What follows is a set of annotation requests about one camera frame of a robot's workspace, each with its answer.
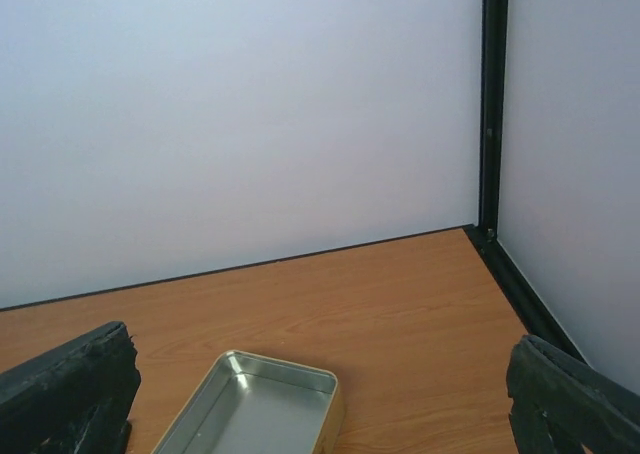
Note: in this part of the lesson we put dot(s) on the gold metal tin box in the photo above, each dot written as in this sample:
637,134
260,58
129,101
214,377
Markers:
250,403

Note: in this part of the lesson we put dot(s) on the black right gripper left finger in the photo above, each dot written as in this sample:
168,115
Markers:
74,398

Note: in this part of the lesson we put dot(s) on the black frame post right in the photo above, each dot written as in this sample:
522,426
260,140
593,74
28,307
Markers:
493,59

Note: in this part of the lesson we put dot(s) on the black frame bottom rail right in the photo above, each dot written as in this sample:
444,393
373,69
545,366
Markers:
527,305

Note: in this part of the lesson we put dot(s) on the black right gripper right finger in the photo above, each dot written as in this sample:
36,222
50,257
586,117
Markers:
561,405

